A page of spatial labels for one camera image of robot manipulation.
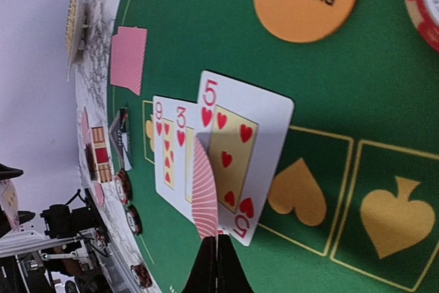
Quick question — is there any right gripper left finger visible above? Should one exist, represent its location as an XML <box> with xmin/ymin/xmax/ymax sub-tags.
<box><xmin>182</xmin><ymin>237</ymin><xmax>217</xmax><ymax>293</ymax></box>

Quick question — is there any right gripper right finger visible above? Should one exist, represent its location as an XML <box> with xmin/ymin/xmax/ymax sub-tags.
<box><xmin>217</xmin><ymin>234</ymin><xmax>254</xmax><ymax>293</ymax></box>

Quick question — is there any black poker chip stack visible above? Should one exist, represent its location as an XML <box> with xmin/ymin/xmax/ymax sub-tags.
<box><xmin>130</xmin><ymin>263</ymin><xmax>153</xmax><ymax>289</ymax></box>

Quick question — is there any red face-down card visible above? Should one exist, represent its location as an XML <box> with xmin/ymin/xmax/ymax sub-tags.
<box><xmin>191</xmin><ymin>137</ymin><xmax>218</xmax><ymax>239</ymax></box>

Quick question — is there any red chip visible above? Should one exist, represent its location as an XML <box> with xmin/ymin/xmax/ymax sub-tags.
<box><xmin>115</xmin><ymin>169</ymin><xmax>132</xmax><ymax>205</ymax></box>
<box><xmin>403</xmin><ymin>0</ymin><xmax>439</xmax><ymax>54</ymax></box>

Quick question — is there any five of hearts card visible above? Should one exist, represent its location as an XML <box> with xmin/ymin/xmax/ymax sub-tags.
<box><xmin>195</xmin><ymin>70</ymin><xmax>294</xmax><ymax>246</ymax></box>

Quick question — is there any nine of hearts card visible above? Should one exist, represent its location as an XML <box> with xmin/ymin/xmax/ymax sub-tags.
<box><xmin>153</xmin><ymin>95</ymin><xmax>193</xmax><ymax>222</ymax></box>

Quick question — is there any black triangular dealer button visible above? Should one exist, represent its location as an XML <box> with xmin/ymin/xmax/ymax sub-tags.
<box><xmin>109</xmin><ymin>108</ymin><xmax>132</xmax><ymax>171</ymax></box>

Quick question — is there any red playing card deck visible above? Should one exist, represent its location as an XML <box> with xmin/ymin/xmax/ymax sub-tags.
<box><xmin>93</xmin><ymin>183</ymin><xmax>105</xmax><ymax>207</ymax></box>

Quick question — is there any round green poker mat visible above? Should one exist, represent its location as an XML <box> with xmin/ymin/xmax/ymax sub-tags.
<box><xmin>108</xmin><ymin>0</ymin><xmax>438</xmax><ymax>292</ymax></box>

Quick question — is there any playing card box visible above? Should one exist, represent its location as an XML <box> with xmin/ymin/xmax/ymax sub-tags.
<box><xmin>86</xmin><ymin>126</ymin><xmax>112</xmax><ymax>184</ymax></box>

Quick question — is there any woven bamboo tray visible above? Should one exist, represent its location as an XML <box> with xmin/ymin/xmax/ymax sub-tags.
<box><xmin>65</xmin><ymin>0</ymin><xmax>88</xmax><ymax>82</ymax></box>

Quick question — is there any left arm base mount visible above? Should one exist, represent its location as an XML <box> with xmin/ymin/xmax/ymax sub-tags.
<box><xmin>39</xmin><ymin>188</ymin><xmax>110</xmax><ymax>246</ymax></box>

